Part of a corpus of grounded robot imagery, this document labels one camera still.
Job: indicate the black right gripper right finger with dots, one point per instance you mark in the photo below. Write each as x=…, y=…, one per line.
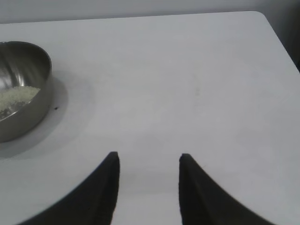
x=206, y=201

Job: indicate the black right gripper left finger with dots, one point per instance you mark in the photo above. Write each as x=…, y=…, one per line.
x=93, y=199

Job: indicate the white rice grains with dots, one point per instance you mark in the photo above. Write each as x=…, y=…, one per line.
x=16, y=98

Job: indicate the stainless steel mixing bowl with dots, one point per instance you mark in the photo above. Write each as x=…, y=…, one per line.
x=25, y=65

